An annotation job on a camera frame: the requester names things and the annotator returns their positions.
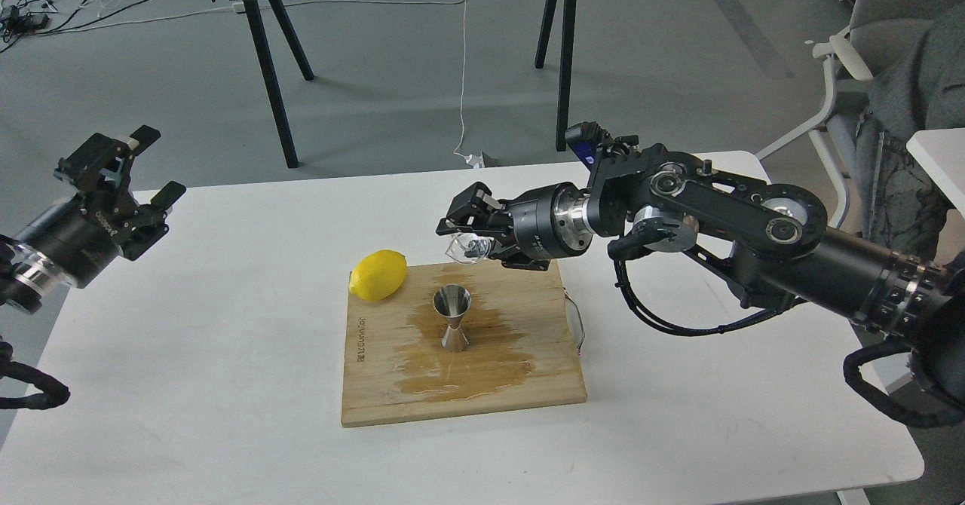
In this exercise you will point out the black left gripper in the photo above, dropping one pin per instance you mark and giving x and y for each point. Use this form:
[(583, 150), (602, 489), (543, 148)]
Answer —
[(74, 241)]

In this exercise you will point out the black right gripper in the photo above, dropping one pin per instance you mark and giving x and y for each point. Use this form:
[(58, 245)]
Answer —
[(528, 232)]

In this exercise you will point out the small clear glass cup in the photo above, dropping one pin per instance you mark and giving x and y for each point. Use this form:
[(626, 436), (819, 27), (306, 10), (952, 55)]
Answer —
[(468, 249)]

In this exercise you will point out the steel jigger measuring cup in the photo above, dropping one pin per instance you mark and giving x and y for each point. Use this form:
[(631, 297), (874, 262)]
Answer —
[(452, 302)]

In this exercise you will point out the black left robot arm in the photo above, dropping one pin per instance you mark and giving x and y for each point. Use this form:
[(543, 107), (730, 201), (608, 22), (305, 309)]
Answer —
[(30, 302)]

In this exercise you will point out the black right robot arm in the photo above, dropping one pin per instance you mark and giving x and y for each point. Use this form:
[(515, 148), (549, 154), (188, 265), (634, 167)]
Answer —
[(770, 242)]

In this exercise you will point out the yellow lemon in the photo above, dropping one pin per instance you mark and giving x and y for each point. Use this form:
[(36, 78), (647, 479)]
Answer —
[(378, 275)]

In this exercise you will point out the bamboo cutting board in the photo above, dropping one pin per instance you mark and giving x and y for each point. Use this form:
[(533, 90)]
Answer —
[(521, 353)]

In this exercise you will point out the seated person grey clothes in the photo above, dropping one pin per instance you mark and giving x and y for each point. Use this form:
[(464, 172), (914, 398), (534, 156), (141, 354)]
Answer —
[(903, 208)]

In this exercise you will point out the white side table corner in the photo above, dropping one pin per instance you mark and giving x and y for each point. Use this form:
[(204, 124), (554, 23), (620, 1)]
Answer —
[(941, 154)]

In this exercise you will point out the grey office chair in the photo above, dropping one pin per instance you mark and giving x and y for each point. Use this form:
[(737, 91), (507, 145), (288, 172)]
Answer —
[(879, 33)]

